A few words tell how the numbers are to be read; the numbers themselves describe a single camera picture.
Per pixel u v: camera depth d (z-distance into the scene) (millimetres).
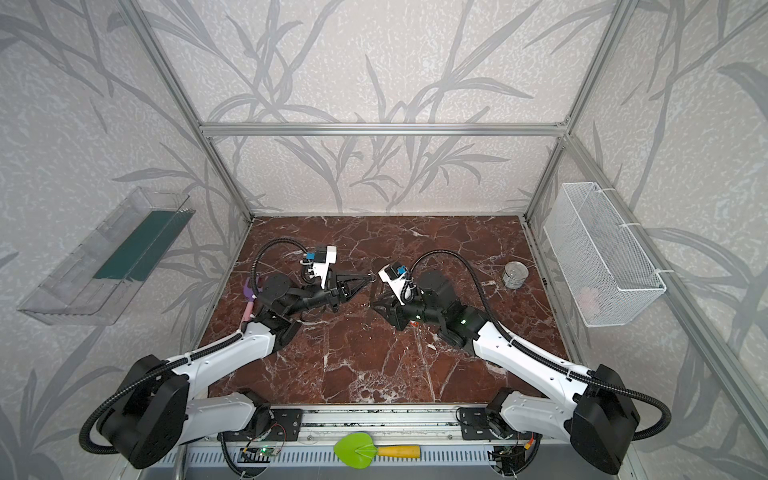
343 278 658
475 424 737
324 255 619
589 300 724
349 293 676
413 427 748
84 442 386
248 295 969
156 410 404
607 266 617
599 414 386
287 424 735
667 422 409
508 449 737
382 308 668
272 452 697
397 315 651
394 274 625
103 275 641
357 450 689
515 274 963
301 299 639
